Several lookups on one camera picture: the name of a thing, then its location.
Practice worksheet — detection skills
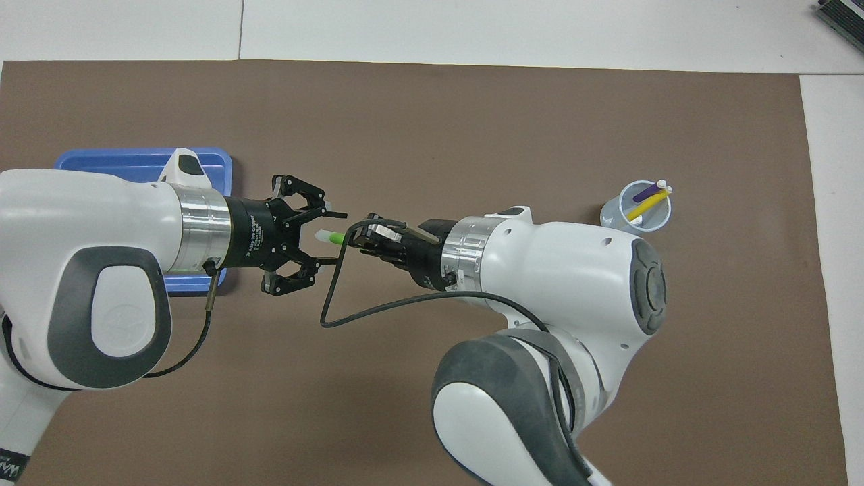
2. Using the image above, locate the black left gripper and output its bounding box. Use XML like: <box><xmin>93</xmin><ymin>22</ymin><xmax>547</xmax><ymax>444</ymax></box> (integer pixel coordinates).
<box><xmin>225</xmin><ymin>174</ymin><xmax>349</xmax><ymax>297</ymax></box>

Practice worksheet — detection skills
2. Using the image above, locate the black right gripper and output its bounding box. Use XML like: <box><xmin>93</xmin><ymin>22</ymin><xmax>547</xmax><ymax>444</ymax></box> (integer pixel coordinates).
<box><xmin>354</xmin><ymin>217</ymin><xmax>460</xmax><ymax>292</ymax></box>

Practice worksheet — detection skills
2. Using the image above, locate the purple highlighter pen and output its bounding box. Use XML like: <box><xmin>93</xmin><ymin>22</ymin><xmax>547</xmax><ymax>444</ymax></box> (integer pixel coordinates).
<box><xmin>632</xmin><ymin>178</ymin><xmax>668</xmax><ymax>205</ymax></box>

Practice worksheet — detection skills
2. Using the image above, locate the yellow highlighter pen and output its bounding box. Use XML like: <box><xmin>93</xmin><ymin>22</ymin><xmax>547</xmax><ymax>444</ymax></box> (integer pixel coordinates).
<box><xmin>626</xmin><ymin>187</ymin><xmax>674</xmax><ymax>221</ymax></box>

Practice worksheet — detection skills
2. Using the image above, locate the brown table mat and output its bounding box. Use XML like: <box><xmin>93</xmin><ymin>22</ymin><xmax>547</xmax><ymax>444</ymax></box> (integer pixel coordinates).
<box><xmin>0</xmin><ymin>59</ymin><xmax>850</xmax><ymax>486</ymax></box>

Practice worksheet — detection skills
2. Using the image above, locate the blue plastic tray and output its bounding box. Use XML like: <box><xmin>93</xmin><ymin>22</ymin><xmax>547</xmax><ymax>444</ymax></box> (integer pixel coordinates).
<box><xmin>53</xmin><ymin>147</ymin><xmax>234</xmax><ymax>296</ymax></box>

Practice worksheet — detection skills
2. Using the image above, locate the pale blue plastic cup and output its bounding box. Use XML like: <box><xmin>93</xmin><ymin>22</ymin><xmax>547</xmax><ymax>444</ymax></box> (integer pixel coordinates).
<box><xmin>599</xmin><ymin>179</ymin><xmax>673</xmax><ymax>234</ymax></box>

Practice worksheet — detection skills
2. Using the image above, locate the grey ribbed device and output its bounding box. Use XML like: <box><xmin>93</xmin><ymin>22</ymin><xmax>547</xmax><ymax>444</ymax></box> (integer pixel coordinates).
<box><xmin>813</xmin><ymin>0</ymin><xmax>864</xmax><ymax>36</ymax></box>

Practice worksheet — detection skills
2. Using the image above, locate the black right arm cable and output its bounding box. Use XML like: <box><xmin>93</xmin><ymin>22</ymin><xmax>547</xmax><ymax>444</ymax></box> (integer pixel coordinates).
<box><xmin>319</xmin><ymin>217</ymin><xmax>612</xmax><ymax>486</ymax></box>

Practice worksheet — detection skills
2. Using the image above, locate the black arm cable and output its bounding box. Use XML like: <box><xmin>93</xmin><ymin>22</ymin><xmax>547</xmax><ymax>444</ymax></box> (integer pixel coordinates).
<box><xmin>0</xmin><ymin>261</ymin><xmax>227</xmax><ymax>392</ymax></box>
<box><xmin>319</xmin><ymin>217</ymin><xmax>612</xmax><ymax>486</ymax></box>

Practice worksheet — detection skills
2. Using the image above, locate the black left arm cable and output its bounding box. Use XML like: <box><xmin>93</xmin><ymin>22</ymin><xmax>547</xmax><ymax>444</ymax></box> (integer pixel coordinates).
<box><xmin>0</xmin><ymin>261</ymin><xmax>227</xmax><ymax>392</ymax></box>

